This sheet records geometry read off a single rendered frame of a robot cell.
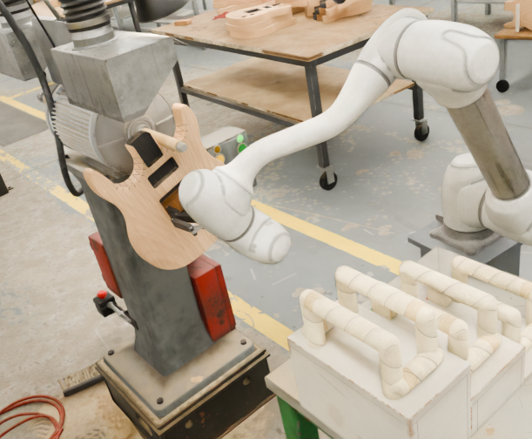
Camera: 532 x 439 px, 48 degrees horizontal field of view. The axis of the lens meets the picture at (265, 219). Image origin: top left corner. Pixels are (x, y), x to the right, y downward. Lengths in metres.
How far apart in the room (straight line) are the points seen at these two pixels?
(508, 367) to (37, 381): 2.31
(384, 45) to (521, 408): 0.81
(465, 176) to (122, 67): 1.02
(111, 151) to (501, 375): 1.12
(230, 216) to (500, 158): 0.70
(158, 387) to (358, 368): 1.35
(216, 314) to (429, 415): 1.42
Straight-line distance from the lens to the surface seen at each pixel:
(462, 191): 1.84
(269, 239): 1.30
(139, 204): 1.58
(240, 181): 1.25
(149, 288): 2.08
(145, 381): 2.30
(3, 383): 3.11
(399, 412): 0.92
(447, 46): 1.32
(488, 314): 1.07
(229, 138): 1.88
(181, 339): 2.25
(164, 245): 1.65
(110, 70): 1.33
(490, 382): 1.08
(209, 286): 2.19
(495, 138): 1.53
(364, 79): 1.43
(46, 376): 3.02
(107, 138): 1.68
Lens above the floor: 1.80
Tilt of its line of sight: 30 degrees down
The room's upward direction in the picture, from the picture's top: 12 degrees counter-clockwise
